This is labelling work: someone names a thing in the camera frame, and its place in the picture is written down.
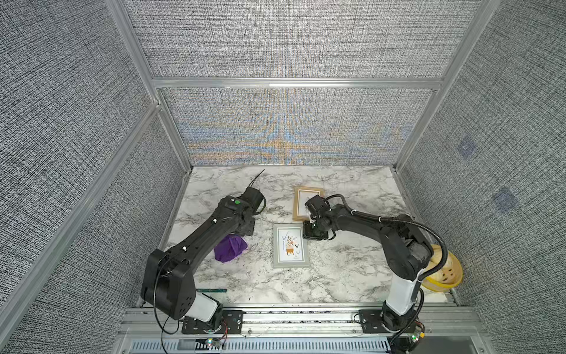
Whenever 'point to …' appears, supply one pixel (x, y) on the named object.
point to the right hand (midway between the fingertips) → (303, 230)
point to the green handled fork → (211, 290)
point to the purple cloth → (229, 248)
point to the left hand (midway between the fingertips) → (242, 227)
